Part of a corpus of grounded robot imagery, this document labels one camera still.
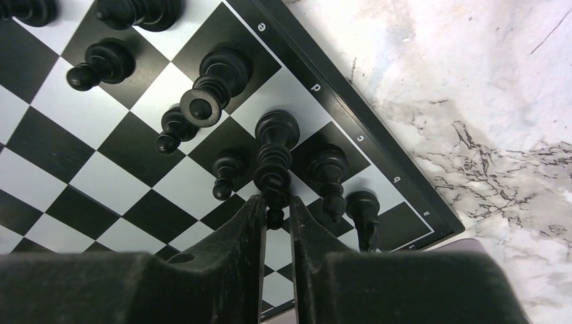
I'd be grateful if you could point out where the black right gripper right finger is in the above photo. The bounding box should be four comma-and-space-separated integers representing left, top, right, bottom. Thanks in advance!
289, 196, 528, 323

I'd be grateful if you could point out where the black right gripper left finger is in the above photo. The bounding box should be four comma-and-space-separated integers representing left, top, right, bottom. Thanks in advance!
1, 195, 266, 323

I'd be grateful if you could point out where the black chess knight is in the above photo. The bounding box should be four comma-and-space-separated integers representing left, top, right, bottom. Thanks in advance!
346, 190, 380, 252

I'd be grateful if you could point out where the black chess pawn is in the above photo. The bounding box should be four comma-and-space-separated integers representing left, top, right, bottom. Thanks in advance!
66, 38, 136, 91
155, 107, 199, 155
212, 151, 248, 201

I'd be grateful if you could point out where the black chess bishop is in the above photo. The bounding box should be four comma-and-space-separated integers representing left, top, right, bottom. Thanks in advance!
307, 144, 349, 223

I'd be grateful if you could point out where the black chess piece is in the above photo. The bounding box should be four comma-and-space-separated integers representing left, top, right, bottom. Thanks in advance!
95, 0, 185, 32
254, 110, 300, 230
1, 0, 58, 27
180, 48, 252, 128

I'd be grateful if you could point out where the silver metal tin lid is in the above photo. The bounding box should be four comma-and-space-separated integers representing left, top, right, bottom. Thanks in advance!
431, 238, 487, 254

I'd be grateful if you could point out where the black and white chessboard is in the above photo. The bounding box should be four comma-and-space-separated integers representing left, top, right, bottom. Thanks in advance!
0, 0, 465, 322

